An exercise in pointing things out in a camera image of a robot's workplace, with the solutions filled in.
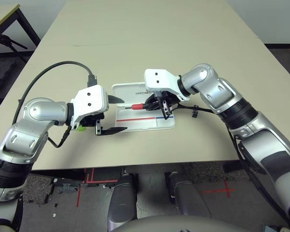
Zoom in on blue grey floor box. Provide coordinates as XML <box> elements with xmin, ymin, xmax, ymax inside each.
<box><xmin>262</xmin><ymin>224</ymin><xmax>288</xmax><ymax>232</ymax></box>

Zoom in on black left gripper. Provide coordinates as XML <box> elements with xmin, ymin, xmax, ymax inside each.
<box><xmin>81</xmin><ymin>95</ymin><xmax>128</xmax><ymax>136</ymax></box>

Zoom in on black tripod stand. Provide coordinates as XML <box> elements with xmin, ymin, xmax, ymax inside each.
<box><xmin>0</xmin><ymin>28</ymin><xmax>29</xmax><ymax>63</ymax></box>

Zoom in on white plastic pencil case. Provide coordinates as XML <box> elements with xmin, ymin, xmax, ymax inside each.
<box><xmin>111</xmin><ymin>82</ymin><xmax>176</xmax><ymax>132</ymax></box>

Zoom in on grey robot left thigh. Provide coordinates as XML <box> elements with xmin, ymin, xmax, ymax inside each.
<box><xmin>107</xmin><ymin>174</ymin><xmax>138</xmax><ymax>230</ymax></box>

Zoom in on thin black left gripper cable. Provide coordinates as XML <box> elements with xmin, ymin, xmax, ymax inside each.
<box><xmin>48</xmin><ymin>125</ymin><xmax>72</xmax><ymax>148</ymax></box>

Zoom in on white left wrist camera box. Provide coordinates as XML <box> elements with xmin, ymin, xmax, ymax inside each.
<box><xmin>70</xmin><ymin>84</ymin><xmax>110</xmax><ymax>131</ymax></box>

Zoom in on black foam floor mat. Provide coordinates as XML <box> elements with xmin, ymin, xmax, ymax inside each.
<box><xmin>0</xmin><ymin>59</ymin><xmax>21</xmax><ymax>94</ymax></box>

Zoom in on red and black marker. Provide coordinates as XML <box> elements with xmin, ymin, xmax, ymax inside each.
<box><xmin>124</xmin><ymin>103</ymin><xmax>150</xmax><ymax>111</ymax></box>

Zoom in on thick black left camera cable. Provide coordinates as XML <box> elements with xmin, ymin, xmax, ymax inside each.
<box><xmin>12</xmin><ymin>60</ymin><xmax>97</xmax><ymax>126</ymax></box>

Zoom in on red floor tape cross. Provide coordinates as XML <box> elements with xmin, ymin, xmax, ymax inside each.
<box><xmin>203</xmin><ymin>180</ymin><xmax>236</xmax><ymax>198</ymax></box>

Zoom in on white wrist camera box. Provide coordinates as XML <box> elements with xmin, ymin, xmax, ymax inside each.
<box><xmin>70</xmin><ymin>84</ymin><xmax>110</xmax><ymax>131</ymax></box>
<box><xmin>144</xmin><ymin>69</ymin><xmax>190</xmax><ymax>102</ymax></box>

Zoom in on grey robot torso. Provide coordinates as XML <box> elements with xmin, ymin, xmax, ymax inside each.
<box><xmin>111</xmin><ymin>215</ymin><xmax>235</xmax><ymax>232</ymax></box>

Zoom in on wooden side table black frame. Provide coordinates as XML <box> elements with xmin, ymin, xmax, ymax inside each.
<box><xmin>0</xmin><ymin>3</ymin><xmax>42</xmax><ymax>61</ymax></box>

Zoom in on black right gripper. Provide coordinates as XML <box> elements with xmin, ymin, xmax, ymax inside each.
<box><xmin>146</xmin><ymin>91</ymin><xmax>179</xmax><ymax>120</ymax></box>

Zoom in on red floor tape lines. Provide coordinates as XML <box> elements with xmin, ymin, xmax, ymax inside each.
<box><xmin>76</xmin><ymin>168</ymin><xmax>118</xmax><ymax>208</ymax></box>

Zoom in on grey robot thigh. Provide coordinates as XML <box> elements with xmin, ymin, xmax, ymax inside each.
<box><xmin>107</xmin><ymin>174</ymin><xmax>138</xmax><ymax>230</ymax></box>
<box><xmin>168</xmin><ymin>171</ymin><xmax>212</xmax><ymax>218</ymax></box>

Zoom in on grey robot right thigh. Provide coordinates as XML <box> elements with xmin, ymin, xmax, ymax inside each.
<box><xmin>168</xmin><ymin>171</ymin><xmax>212</xmax><ymax>218</ymax></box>

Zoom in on speckled grey floor mat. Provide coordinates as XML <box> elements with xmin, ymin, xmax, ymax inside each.
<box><xmin>183</xmin><ymin>163</ymin><xmax>254</xmax><ymax>182</ymax></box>
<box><xmin>23</xmin><ymin>174</ymin><xmax>55</xmax><ymax>206</ymax></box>

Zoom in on black work table frame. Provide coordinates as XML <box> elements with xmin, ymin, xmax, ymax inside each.
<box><xmin>31</xmin><ymin>159</ymin><xmax>254</xmax><ymax>184</ymax></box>

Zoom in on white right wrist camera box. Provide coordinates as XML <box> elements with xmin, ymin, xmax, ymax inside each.
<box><xmin>144</xmin><ymin>69</ymin><xmax>190</xmax><ymax>102</ymax></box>

